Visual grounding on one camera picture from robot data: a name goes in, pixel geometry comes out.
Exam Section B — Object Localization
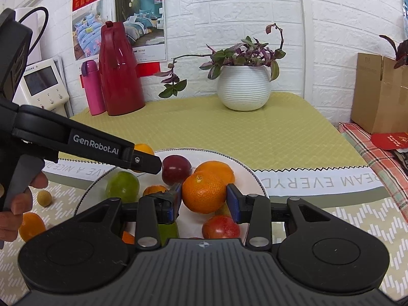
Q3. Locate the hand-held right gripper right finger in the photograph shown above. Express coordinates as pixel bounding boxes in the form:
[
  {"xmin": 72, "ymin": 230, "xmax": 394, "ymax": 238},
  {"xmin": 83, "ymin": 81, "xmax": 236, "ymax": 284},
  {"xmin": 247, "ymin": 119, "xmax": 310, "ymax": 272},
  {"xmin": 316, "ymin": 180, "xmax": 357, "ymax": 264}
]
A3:
[{"xmin": 226, "ymin": 183, "xmax": 332, "ymax": 251}]

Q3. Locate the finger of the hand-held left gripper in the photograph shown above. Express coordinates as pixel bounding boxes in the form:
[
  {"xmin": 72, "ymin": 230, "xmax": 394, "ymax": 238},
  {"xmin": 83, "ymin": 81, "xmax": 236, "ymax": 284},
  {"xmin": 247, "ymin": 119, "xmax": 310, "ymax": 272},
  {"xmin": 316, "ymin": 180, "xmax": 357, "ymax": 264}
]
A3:
[{"xmin": 123, "ymin": 147, "xmax": 162, "ymax": 175}]

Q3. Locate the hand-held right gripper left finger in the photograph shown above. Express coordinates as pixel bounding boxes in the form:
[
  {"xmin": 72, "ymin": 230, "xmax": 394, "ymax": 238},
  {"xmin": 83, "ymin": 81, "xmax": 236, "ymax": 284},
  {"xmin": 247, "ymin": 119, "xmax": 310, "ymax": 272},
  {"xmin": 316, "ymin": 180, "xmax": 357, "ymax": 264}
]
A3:
[{"xmin": 75, "ymin": 182, "xmax": 183, "ymax": 250}]

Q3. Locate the white plate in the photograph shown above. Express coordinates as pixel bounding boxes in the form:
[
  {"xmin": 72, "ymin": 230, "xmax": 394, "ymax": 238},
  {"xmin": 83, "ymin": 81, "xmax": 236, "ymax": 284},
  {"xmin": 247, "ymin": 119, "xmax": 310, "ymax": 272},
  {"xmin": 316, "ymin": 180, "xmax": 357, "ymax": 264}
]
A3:
[{"xmin": 75, "ymin": 148, "xmax": 271, "ymax": 246}]

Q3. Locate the red apple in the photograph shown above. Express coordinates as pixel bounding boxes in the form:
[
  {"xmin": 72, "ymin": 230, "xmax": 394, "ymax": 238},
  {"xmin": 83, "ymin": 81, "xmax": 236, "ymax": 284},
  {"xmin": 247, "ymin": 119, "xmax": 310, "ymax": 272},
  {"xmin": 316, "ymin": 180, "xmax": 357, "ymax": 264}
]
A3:
[{"xmin": 202, "ymin": 215, "xmax": 241, "ymax": 239}]

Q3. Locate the bumpy tangerine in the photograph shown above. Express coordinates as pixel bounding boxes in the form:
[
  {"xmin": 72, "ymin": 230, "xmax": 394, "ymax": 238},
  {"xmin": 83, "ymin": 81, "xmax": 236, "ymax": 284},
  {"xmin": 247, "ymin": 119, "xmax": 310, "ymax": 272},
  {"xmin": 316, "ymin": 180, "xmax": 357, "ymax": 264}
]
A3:
[{"xmin": 182, "ymin": 170, "xmax": 227, "ymax": 214}]

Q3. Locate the dark red plum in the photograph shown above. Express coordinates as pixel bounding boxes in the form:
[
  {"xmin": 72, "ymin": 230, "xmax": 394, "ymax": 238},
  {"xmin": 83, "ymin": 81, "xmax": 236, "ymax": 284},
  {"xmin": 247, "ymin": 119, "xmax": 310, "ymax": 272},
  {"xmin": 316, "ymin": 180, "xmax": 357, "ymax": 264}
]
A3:
[{"xmin": 161, "ymin": 155, "xmax": 193, "ymax": 185}]

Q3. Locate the green lime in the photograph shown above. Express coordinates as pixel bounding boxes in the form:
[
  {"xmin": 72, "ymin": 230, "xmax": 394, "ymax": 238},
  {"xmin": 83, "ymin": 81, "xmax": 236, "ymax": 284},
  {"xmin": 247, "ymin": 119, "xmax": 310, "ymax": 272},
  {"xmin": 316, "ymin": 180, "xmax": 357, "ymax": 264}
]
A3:
[
  {"xmin": 106, "ymin": 171, "xmax": 141, "ymax": 203},
  {"xmin": 158, "ymin": 221, "xmax": 180, "ymax": 247}
]

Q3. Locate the person's left hand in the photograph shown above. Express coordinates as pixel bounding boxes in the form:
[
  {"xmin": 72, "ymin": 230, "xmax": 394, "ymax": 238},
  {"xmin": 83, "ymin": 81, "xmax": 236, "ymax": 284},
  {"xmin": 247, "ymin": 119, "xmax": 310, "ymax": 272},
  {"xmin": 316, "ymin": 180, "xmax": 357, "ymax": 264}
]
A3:
[{"xmin": 0, "ymin": 171, "xmax": 49, "ymax": 243}]

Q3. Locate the white dispenser with screen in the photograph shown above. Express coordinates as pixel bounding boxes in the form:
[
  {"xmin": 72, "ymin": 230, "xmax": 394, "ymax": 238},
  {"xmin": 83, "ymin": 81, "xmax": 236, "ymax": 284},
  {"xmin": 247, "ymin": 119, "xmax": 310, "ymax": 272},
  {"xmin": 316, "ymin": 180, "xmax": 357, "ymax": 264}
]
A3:
[{"xmin": 16, "ymin": 56, "xmax": 71, "ymax": 118}]

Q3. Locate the pink bottle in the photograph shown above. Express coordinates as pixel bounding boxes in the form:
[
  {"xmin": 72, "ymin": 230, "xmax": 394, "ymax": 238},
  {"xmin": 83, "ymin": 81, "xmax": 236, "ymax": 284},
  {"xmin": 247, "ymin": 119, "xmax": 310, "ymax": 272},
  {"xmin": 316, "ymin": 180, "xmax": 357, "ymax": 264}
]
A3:
[{"xmin": 80, "ymin": 60, "xmax": 107, "ymax": 116}]

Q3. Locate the yellow-green quilted cloth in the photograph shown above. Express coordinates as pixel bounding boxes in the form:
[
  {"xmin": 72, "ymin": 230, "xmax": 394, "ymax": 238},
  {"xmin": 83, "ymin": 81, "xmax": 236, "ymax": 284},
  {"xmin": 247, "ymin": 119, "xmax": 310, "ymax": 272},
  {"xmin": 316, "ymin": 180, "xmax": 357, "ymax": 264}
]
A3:
[{"xmin": 59, "ymin": 92, "xmax": 370, "ymax": 171}]

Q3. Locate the red thermos jug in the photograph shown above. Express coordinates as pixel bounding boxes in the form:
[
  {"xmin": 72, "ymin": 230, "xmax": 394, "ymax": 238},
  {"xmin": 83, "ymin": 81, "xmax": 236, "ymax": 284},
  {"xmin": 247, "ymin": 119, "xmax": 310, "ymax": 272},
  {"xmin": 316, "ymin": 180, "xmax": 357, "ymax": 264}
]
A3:
[{"xmin": 98, "ymin": 21, "xmax": 146, "ymax": 117}]

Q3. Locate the red paper strip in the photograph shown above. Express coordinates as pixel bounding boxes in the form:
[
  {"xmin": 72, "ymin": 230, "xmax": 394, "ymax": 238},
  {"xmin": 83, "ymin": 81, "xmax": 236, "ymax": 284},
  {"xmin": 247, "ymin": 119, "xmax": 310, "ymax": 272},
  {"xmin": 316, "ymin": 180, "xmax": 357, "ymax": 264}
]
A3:
[{"xmin": 137, "ymin": 61, "xmax": 161, "ymax": 78}]

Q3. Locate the white ribbed plant pot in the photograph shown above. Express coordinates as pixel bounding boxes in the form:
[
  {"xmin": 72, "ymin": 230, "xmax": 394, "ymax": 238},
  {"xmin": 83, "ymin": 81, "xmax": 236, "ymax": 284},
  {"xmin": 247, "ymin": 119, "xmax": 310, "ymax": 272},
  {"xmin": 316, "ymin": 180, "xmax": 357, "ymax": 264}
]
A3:
[{"xmin": 217, "ymin": 65, "xmax": 272, "ymax": 111}]

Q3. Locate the chevron patterned tablecloth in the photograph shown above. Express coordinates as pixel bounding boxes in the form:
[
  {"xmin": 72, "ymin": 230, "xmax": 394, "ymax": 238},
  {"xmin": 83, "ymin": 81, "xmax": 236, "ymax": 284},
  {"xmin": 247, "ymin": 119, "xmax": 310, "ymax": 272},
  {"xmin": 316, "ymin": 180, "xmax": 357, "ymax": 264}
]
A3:
[{"xmin": 0, "ymin": 158, "xmax": 408, "ymax": 294}]

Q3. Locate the plaid cloth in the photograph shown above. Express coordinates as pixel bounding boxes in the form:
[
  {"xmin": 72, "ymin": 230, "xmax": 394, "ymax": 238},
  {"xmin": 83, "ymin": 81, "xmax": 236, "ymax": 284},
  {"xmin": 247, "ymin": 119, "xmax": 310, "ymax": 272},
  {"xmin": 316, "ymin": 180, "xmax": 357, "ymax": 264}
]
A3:
[{"xmin": 338, "ymin": 122, "xmax": 408, "ymax": 211}]

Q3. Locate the trailing purple-green plant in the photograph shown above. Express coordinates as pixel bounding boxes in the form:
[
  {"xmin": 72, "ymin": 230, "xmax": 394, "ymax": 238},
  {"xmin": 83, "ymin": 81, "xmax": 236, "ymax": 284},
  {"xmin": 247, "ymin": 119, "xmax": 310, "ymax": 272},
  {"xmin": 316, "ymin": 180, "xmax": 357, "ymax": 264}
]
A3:
[{"xmin": 154, "ymin": 23, "xmax": 286, "ymax": 99}]

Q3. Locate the red envelope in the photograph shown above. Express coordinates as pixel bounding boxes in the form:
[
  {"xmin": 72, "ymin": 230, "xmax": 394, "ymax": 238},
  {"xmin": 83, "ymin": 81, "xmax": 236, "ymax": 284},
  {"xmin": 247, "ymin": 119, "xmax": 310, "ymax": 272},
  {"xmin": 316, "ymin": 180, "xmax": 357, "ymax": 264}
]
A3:
[{"xmin": 371, "ymin": 132, "xmax": 408, "ymax": 150}]

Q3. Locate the cardboard box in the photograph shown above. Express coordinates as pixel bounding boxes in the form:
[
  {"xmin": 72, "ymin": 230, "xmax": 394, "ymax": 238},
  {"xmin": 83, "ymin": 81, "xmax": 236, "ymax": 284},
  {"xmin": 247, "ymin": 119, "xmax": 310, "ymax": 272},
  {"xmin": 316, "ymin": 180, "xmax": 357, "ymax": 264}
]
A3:
[{"xmin": 351, "ymin": 53, "xmax": 408, "ymax": 134}]

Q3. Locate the dark purple plant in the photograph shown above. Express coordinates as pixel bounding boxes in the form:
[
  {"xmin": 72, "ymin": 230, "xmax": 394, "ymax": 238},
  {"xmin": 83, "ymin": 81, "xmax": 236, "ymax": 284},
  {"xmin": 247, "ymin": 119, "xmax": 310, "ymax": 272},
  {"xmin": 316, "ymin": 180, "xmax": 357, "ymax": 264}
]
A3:
[{"xmin": 379, "ymin": 34, "xmax": 408, "ymax": 69}]

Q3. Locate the white wall appliance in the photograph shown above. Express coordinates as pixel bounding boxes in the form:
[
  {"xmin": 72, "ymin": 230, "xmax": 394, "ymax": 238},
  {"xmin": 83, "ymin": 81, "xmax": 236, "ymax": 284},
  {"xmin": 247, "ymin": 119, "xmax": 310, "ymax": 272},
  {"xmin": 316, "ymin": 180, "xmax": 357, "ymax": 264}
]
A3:
[{"xmin": 14, "ymin": 6, "xmax": 43, "ymax": 67}]

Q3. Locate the blue bedding wall poster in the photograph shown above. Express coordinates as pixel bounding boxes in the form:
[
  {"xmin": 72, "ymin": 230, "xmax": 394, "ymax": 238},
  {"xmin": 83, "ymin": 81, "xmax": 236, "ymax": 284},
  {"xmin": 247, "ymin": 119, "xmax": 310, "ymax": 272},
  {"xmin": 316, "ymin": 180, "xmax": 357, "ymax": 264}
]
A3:
[{"xmin": 72, "ymin": 0, "xmax": 113, "ymax": 62}]

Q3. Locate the black cable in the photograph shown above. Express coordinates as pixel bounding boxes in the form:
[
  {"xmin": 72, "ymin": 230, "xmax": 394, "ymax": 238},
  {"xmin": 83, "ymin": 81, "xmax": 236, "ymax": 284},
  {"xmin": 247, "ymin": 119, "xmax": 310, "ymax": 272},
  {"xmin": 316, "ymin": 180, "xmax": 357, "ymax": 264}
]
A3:
[{"xmin": 19, "ymin": 6, "xmax": 50, "ymax": 58}]

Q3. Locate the teal bedroom wall poster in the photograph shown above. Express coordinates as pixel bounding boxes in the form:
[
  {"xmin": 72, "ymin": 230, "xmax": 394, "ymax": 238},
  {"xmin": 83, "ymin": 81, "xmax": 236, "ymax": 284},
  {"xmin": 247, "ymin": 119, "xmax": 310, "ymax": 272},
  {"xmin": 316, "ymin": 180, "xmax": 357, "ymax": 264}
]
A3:
[{"xmin": 114, "ymin": 0, "xmax": 167, "ymax": 62}]

